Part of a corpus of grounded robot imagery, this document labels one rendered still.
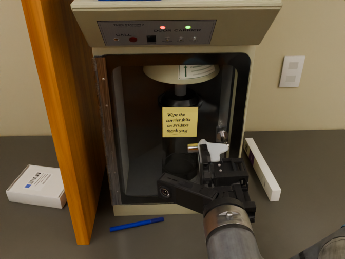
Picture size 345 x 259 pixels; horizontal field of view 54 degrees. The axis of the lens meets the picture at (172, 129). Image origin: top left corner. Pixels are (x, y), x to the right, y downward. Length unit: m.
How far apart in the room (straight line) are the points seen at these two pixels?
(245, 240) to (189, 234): 0.40
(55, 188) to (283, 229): 0.62
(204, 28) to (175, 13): 0.07
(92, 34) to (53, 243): 0.53
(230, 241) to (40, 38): 0.43
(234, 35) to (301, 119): 0.78
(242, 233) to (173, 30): 0.34
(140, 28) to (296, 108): 0.86
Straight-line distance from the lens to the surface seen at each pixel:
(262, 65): 1.21
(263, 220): 0.96
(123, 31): 0.60
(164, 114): 0.73
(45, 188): 1.02
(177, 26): 0.59
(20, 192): 1.03
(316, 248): 0.56
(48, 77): 0.64
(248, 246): 0.51
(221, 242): 0.51
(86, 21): 0.58
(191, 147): 0.72
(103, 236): 0.91
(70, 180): 0.76
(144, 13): 0.55
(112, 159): 0.81
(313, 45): 1.25
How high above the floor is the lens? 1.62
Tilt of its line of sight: 33 degrees down
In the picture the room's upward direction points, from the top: straight up
